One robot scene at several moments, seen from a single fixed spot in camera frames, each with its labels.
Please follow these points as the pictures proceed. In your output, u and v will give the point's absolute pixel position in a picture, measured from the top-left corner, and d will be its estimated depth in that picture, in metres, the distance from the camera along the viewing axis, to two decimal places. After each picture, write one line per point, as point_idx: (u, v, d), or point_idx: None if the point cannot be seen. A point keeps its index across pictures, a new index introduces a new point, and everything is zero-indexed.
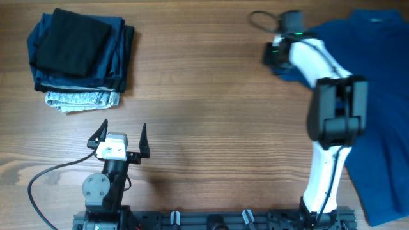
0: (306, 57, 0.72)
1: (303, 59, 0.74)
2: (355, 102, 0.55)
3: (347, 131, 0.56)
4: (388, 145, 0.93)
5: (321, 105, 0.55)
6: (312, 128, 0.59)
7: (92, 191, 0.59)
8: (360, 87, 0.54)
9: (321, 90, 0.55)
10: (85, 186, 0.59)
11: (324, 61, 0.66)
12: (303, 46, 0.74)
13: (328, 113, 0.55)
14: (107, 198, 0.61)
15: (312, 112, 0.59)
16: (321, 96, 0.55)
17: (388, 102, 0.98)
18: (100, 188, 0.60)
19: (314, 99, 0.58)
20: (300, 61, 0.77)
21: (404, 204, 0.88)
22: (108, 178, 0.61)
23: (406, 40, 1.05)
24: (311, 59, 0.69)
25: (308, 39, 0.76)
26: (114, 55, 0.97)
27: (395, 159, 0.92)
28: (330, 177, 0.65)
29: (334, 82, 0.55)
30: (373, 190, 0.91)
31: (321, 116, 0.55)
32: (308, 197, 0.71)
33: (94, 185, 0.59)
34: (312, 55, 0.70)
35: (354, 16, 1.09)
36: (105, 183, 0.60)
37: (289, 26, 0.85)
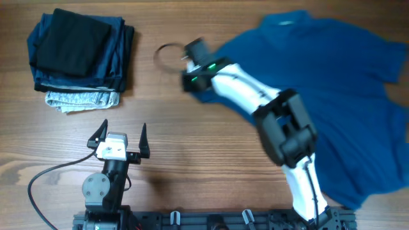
0: (230, 88, 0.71)
1: (227, 89, 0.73)
2: (294, 114, 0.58)
3: (301, 145, 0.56)
4: (333, 137, 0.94)
5: (269, 131, 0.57)
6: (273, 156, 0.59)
7: (92, 191, 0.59)
8: (291, 100, 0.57)
9: (262, 120, 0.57)
10: (85, 186, 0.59)
11: (248, 87, 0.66)
12: (223, 79, 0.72)
13: (278, 135, 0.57)
14: (107, 198, 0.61)
15: (266, 145, 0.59)
16: (264, 124, 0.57)
17: (333, 94, 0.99)
18: (100, 188, 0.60)
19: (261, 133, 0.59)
20: (225, 91, 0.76)
21: (363, 186, 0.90)
22: (108, 178, 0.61)
23: (307, 34, 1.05)
24: (236, 90, 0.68)
25: (223, 68, 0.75)
26: (114, 55, 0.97)
27: (339, 146, 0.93)
28: (310, 184, 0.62)
29: (266, 107, 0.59)
30: (332, 183, 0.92)
31: (273, 142, 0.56)
32: (299, 208, 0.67)
33: (94, 185, 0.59)
34: (234, 85, 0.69)
35: (264, 23, 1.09)
36: (105, 183, 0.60)
37: (200, 55, 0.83)
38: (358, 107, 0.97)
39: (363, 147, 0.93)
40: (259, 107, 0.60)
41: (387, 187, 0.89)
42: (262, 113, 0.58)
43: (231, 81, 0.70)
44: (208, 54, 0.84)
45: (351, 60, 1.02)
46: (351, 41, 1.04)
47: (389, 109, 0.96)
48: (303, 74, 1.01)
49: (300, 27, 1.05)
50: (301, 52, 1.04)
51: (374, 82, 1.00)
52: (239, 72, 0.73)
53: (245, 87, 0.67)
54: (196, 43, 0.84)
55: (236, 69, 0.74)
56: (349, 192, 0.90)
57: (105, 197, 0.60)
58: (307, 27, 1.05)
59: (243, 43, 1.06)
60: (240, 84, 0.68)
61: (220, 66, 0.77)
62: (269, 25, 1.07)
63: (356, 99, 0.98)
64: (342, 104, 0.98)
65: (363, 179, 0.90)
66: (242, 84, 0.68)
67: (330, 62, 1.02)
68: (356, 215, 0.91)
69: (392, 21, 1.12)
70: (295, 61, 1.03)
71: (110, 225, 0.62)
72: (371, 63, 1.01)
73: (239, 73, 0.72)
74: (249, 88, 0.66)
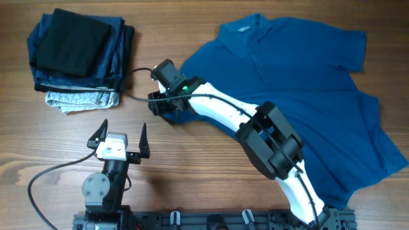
0: (208, 108, 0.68)
1: (204, 108, 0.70)
2: (277, 126, 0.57)
3: (288, 156, 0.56)
4: (310, 137, 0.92)
5: (256, 147, 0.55)
6: (263, 171, 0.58)
7: (92, 191, 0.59)
8: (271, 114, 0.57)
9: (246, 140, 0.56)
10: (85, 186, 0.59)
11: (227, 107, 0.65)
12: (197, 99, 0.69)
13: (266, 150, 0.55)
14: (107, 199, 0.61)
15: (253, 161, 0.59)
16: (250, 142, 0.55)
17: (307, 93, 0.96)
18: (100, 188, 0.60)
19: (248, 151, 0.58)
20: (200, 110, 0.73)
21: (347, 183, 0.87)
22: (108, 178, 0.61)
23: (277, 35, 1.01)
24: (215, 110, 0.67)
25: (196, 87, 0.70)
26: (114, 55, 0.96)
27: (317, 145, 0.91)
28: (304, 189, 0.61)
29: (248, 124, 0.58)
30: (317, 182, 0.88)
31: (262, 158, 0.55)
32: (298, 213, 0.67)
33: (94, 185, 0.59)
34: (211, 105, 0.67)
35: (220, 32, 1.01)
36: (105, 183, 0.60)
37: (171, 78, 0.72)
38: (331, 101, 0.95)
39: (340, 143, 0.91)
40: (241, 126, 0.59)
41: (371, 179, 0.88)
42: (246, 131, 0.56)
43: (208, 101, 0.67)
44: (182, 75, 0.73)
45: (319, 56, 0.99)
46: (315, 36, 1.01)
47: (360, 99, 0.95)
48: (277, 76, 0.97)
49: (259, 30, 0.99)
50: (267, 53, 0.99)
51: (344, 75, 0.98)
52: (213, 90, 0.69)
53: (224, 105, 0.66)
54: (166, 65, 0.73)
55: (209, 86, 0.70)
56: (335, 191, 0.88)
57: (105, 197, 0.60)
58: (265, 30, 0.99)
59: (211, 55, 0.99)
60: (218, 103, 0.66)
61: (192, 87, 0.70)
62: (227, 34, 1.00)
63: (330, 94, 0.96)
64: (314, 102, 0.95)
65: (346, 175, 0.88)
66: (220, 103, 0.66)
67: (299, 59, 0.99)
68: (356, 215, 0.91)
69: (391, 22, 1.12)
70: (268, 64, 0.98)
71: (110, 225, 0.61)
72: (337, 57, 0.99)
73: (214, 91, 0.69)
74: (228, 107, 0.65)
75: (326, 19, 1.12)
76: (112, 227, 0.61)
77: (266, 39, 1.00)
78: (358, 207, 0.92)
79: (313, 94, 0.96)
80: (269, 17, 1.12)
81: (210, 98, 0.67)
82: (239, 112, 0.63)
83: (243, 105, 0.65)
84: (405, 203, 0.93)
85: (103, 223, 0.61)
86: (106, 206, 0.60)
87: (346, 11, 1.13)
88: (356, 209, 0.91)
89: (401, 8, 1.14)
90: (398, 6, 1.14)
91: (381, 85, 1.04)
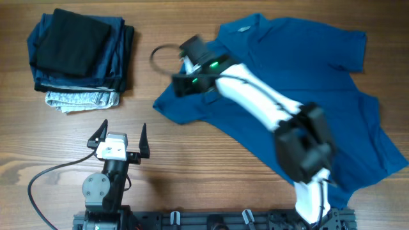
0: (238, 96, 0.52)
1: (234, 96, 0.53)
2: (319, 129, 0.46)
3: (326, 163, 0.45)
4: None
5: (291, 151, 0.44)
6: (291, 176, 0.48)
7: (92, 191, 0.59)
8: (314, 114, 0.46)
9: (282, 138, 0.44)
10: (85, 186, 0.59)
11: (265, 98, 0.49)
12: (228, 82, 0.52)
13: (302, 155, 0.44)
14: (107, 199, 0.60)
15: (281, 162, 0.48)
16: (285, 142, 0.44)
17: (307, 93, 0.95)
18: (100, 188, 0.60)
19: (279, 152, 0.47)
20: (231, 97, 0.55)
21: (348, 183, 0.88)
22: (108, 178, 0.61)
23: (273, 36, 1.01)
24: (248, 99, 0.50)
25: (227, 69, 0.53)
26: (114, 55, 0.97)
27: None
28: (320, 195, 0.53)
29: (287, 122, 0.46)
30: None
31: (295, 163, 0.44)
32: (303, 209, 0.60)
33: (94, 185, 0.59)
34: (243, 92, 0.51)
35: (220, 32, 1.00)
36: (105, 183, 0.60)
37: (199, 55, 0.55)
38: (331, 101, 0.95)
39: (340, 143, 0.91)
40: (280, 124, 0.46)
41: (372, 179, 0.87)
42: (282, 130, 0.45)
43: (240, 86, 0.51)
44: (212, 52, 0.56)
45: (318, 56, 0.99)
46: (315, 37, 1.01)
47: (360, 100, 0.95)
48: (278, 76, 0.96)
49: (258, 30, 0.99)
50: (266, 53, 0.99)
51: (344, 75, 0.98)
52: (247, 74, 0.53)
53: (262, 98, 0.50)
54: (196, 39, 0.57)
55: (242, 68, 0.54)
56: (336, 191, 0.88)
57: (105, 198, 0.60)
58: (265, 30, 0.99)
59: None
60: (254, 93, 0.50)
61: (223, 66, 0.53)
62: (227, 33, 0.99)
63: (330, 94, 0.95)
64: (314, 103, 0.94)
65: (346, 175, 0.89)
66: (257, 92, 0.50)
67: (298, 60, 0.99)
68: (356, 215, 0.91)
69: (391, 22, 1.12)
70: (268, 64, 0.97)
71: (110, 225, 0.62)
72: (337, 57, 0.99)
73: (250, 76, 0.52)
74: (268, 99, 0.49)
75: (326, 19, 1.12)
76: (112, 228, 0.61)
77: (264, 40, 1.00)
78: (358, 207, 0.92)
79: (312, 94, 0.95)
80: (269, 17, 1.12)
81: (243, 84, 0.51)
82: (277, 107, 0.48)
83: (282, 98, 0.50)
84: (406, 203, 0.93)
85: (103, 224, 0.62)
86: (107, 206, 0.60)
87: (346, 11, 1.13)
88: (356, 209, 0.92)
89: (401, 8, 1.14)
90: (398, 6, 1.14)
91: (381, 85, 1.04)
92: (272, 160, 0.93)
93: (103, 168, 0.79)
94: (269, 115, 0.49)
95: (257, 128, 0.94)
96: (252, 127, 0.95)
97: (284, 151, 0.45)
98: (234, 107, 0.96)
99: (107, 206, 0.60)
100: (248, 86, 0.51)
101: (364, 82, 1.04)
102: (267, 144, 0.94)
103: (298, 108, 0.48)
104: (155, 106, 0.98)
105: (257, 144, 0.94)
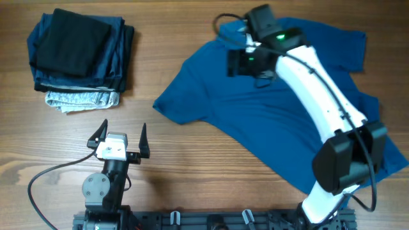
0: (298, 81, 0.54)
1: (291, 80, 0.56)
2: (372, 151, 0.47)
3: (359, 179, 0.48)
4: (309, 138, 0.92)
5: (339, 163, 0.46)
6: (324, 182, 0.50)
7: (92, 191, 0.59)
8: (377, 136, 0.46)
9: (337, 150, 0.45)
10: (85, 186, 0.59)
11: (329, 97, 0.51)
12: (289, 62, 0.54)
13: (346, 169, 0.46)
14: (107, 198, 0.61)
15: (319, 167, 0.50)
16: (337, 154, 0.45)
17: None
18: (101, 187, 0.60)
19: (324, 156, 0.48)
20: (287, 78, 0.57)
21: None
22: (108, 177, 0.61)
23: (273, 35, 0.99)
24: (308, 89, 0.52)
25: (294, 50, 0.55)
26: (114, 55, 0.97)
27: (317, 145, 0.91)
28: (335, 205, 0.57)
29: (345, 135, 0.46)
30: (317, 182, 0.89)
31: (337, 174, 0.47)
32: (309, 207, 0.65)
33: (95, 185, 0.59)
34: (307, 82, 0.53)
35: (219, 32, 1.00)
36: (105, 183, 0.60)
37: (264, 26, 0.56)
38: None
39: None
40: (339, 135, 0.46)
41: None
42: (340, 139, 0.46)
43: (305, 73, 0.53)
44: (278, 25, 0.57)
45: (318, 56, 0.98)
46: (315, 37, 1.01)
47: (360, 99, 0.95)
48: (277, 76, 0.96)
49: None
50: None
51: (344, 75, 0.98)
52: (315, 62, 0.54)
53: (325, 95, 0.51)
54: (262, 9, 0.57)
55: (312, 53, 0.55)
56: None
57: (106, 197, 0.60)
58: None
59: (211, 55, 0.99)
60: (315, 84, 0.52)
61: (289, 41, 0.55)
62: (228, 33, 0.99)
63: None
64: None
65: None
66: (320, 84, 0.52)
67: None
68: (356, 215, 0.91)
69: (392, 22, 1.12)
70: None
71: (110, 225, 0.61)
72: (337, 57, 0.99)
73: (317, 65, 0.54)
74: (330, 99, 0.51)
75: (327, 19, 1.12)
76: (112, 227, 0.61)
77: None
78: (358, 207, 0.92)
79: None
80: None
81: (310, 73, 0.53)
82: (340, 113, 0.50)
83: (349, 105, 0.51)
84: (406, 203, 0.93)
85: (103, 223, 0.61)
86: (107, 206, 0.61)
87: (346, 11, 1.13)
88: (356, 209, 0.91)
89: (401, 8, 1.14)
90: (398, 6, 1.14)
91: (382, 85, 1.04)
92: (271, 160, 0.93)
93: (103, 169, 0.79)
94: (326, 114, 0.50)
95: (256, 127, 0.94)
96: (252, 126, 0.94)
97: (331, 160, 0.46)
98: (234, 107, 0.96)
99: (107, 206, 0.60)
100: (312, 77, 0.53)
101: (364, 82, 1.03)
102: (266, 144, 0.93)
103: (362, 124, 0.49)
104: (155, 107, 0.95)
105: (257, 144, 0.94)
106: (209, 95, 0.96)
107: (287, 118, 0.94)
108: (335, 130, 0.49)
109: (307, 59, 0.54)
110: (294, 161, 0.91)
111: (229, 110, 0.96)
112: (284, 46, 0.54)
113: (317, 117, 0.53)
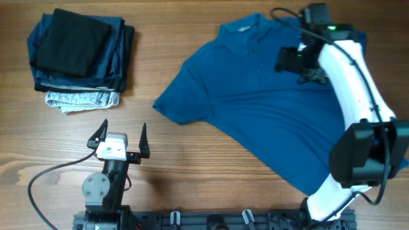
0: (337, 69, 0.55)
1: (331, 70, 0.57)
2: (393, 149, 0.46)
3: (372, 175, 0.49)
4: (310, 138, 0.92)
5: (356, 152, 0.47)
6: (337, 168, 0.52)
7: (92, 192, 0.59)
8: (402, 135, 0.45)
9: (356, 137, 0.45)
10: (85, 186, 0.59)
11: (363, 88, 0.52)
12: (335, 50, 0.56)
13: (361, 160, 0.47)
14: (107, 199, 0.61)
15: (337, 152, 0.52)
16: (356, 141, 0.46)
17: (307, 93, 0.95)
18: (100, 188, 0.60)
19: (344, 142, 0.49)
20: (326, 69, 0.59)
21: None
22: (108, 178, 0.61)
23: (273, 38, 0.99)
24: (345, 77, 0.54)
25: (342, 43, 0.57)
26: (114, 55, 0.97)
27: (317, 145, 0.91)
28: (339, 204, 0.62)
29: (370, 126, 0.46)
30: (317, 183, 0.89)
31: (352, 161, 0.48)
32: (315, 202, 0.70)
33: (94, 185, 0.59)
34: (346, 73, 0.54)
35: (220, 32, 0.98)
36: (105, 183, 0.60)
37: (317, 20, 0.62)
38: (331, 101, 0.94)
39: None
40: (362, 124, 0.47)
41: None
42: (363, 126, 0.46)
43: (346, 63, 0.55)
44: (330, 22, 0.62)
45: None
46: None
47: None
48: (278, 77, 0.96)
49: (259, 30, 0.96)
50: None
51: None
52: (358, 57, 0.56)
53: (361, 86, 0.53)
54: (319, 5, 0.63)
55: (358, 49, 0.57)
56: None
57: (106, 197, 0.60)
58: (265, 30, 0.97)
59: (211, 55, 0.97)
60: (352, 74, 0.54)
61: (337, 34, 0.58)
62: (227, 34, 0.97)
63: (330, 94, 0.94)
64: (314, 102, 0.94)
65: None
66: (360, 76, 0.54)
67: None
68: (356, 215, 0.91)
69: (392, 22, 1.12)
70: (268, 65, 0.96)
71: (110, 225, 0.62)
72: None
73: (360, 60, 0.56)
74: (364, 91, 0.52)
75: None
76: (112, 228, 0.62)
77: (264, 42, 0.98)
78: (358, 207, 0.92)
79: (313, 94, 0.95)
80: (269, 17, 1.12)
81: (349, 65, 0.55)
82: (370, 106, 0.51)
83: (381, 102, 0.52)
84: (406, 203, 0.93)
85: (103, 224, 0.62)
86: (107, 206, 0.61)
87: (346, 11, 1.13)
88: (356, 209, 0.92)
89: (401, 7, 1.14)
90: (398, 6, 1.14)
91: (381, 85, 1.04)
92: (271, 160, 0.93)
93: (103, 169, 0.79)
94: (357, 104, 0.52)
95: (257, 128, 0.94)
96: (252, 127, 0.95)
97: (349, 145, 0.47)
98: (234, 108, 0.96)
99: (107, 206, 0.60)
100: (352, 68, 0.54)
101: None
102: (267, 144, 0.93)
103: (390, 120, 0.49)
104: (155, 106, 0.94)
105: (257, 144, 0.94)
106: (209, 96, 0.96)
107: (287, 118, 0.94)
108: (362, 117, 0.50)
109: (351, 52, 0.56)
110: (294, 161, 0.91)
111: (229, 110, 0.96)
112: (331, 35, 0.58)
113: (349, 106, 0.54)
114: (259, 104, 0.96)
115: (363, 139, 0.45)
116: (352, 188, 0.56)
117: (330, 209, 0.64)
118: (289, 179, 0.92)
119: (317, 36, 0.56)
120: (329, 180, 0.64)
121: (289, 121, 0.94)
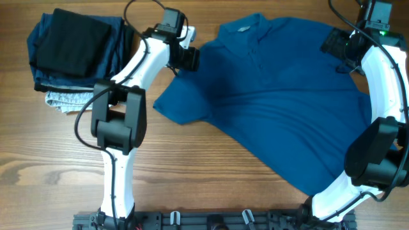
0: (379, 71, 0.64)
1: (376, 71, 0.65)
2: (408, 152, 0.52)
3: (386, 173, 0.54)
4: (310, 138, 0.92)
5: (376, 148, 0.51)
6: (351, 164, 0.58)
7: (169, 23, 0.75)
8: None
9: (378, 131, 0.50)
10: (165, 20, 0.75)
11: (399, 90, 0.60)
12: (381, 53, 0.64)
13: (379, 158, 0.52)
14: (181, 16, 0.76)
15: (355, 147, 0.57)
16: (378, 135, 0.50)
17: (306, 93, 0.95)
18: (169, 22, 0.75)
19: (365, 137, 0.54)
20: (369, 69, 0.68)
21: None
22: (177, 20, 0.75)
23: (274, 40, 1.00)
24: (385, 78, 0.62)
25: (387, 50, 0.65)
26: (113, 55, 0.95)
27: (318, 146, 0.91)
28: (341, 206, 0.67)
29: (395, 126, 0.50)
30: (317, 182, 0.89)
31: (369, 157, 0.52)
32: (317, 201, 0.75)
33: (169, 19, 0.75)
34: (387, 75, 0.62)
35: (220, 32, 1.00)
36: (172, 22, 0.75)
37: (374, 20, 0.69)
38: (331, 101, 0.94)
39: (342, 143, 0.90)
40: (388, 122, 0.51)
41: None
42: (389, 123, 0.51)
43: (386, 66, 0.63)
44: (385, 22, 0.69)
45: (318, 57, 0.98)
46: (316, 37, 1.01)
47: (360, 99, 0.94)
48: (278, 78, 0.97)
49: (259, 30, 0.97)
50: (266, 54, 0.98)
51: (346, 75, 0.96)
52: (401, 65, 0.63)
53: (397, 88, 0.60)
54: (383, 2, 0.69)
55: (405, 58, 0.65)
56: None
57: (184, 17, 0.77)
58: (265, 30, 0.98)
59: (211, 55, 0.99)
60: (393, 77, 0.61)
61: (384, 39, 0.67)
62: (227, 34, 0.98)
63: (330, 94, 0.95)
64: (314, 102, 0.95)
65: None
66: (397, 79, 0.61)
67: (299, 61, 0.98)
68: (356, 215, 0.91)
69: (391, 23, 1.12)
70: (268, 66, 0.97)
71: (161, 39, 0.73)
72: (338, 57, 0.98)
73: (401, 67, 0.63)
74: (399, 94, 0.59)
75: (328, 18, 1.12)
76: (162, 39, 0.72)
77: (267, 45, 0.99)
78: (358, 207, 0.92)
79: (313, 95, 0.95)
80: (269, 17, 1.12)
81: (389, 68, 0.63)
82: (401, 108, 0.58)
83: None
84: (405, 202, 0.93)
85: (156, 37, 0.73)
86: (171, 27, 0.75)
87: (347, 11, 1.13)
88: (356, 209, 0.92)
89: (402, 8, 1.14)
90: (399, 7, 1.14)
91: None
92: (271, 161, 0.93)
93: (119, 197, 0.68)
94: (389, 101, 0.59)
95: (257, 128, 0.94)
96: (252, 127, 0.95)
97: (369, 140, 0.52)
98: (233, 107, 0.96)
99: (177, 23, 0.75)
100: (392, 72, 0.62)
101: (364, 83, 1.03)
102: (267, 144, 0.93)
103: None
104: (155, 107, 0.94)
105: (258, 145, 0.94)
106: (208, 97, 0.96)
107: (288, 119, 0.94)
108: (392, 115, 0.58)
109: (397, 59, 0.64)
110: (294, 161, 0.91)
111: (229, 109, 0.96)
112: (380, 39, 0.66)
113: (381, 101, 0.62)
114: (259, 105, 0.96)
115: (385, 134, 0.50)
116: (360, 188, 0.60)
117: (333, 209, 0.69)
118: (290, 178, 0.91)
119: (367, 36, 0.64)
120: (339, 180, 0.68)
121: (289, 121, 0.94)
